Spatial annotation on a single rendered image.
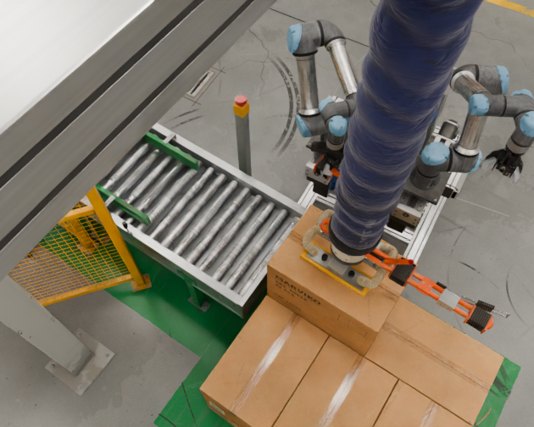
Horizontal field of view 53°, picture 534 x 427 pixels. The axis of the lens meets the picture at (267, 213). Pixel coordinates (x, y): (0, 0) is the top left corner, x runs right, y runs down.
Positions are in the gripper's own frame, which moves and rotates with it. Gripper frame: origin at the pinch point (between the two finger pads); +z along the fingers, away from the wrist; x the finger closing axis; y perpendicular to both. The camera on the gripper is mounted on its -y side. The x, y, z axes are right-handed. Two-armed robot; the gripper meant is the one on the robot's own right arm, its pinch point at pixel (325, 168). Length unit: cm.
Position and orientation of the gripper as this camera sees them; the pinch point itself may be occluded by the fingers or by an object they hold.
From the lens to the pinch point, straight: 255.1
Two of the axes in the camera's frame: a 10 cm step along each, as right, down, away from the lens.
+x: 5.7, -7.1, 4.0
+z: 0.0, 4.9, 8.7
